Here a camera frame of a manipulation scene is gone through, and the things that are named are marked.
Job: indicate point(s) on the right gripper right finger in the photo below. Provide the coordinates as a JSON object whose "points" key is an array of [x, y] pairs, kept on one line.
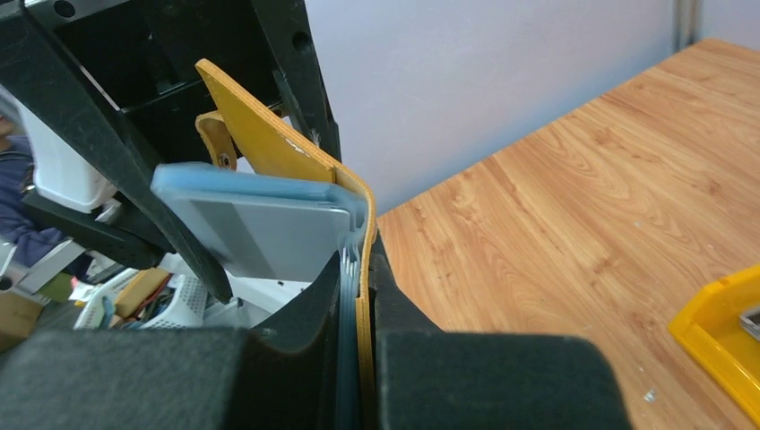
{"points": [[428, 378]]}

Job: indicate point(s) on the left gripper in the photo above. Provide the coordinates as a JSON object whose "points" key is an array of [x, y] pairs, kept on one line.
{"points": [[116, 80]]}

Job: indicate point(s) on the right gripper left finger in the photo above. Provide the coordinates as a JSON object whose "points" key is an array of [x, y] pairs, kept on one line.
{"points": [[278, 375]]}

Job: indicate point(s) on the grey credit card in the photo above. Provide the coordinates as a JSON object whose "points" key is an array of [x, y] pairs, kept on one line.
{"points": [[261, 226]]}

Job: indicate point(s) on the grey cards in right bin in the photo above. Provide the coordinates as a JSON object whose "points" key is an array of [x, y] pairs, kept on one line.
{"points": [[749, 322]]}

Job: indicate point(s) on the white plastic basket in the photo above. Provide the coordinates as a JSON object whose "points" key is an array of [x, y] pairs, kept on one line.
{"points": [[132, 299]]}

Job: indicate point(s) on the person in striped shirt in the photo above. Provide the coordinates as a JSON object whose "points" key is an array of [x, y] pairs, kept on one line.
{"points": [[33, 240]]}

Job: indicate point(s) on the yellow three-compartment bin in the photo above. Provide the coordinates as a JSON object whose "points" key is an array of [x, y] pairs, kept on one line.
{"points": [[708, 329]]}

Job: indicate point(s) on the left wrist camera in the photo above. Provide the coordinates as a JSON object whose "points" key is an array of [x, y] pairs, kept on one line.
{"points": [[61, 174]]}

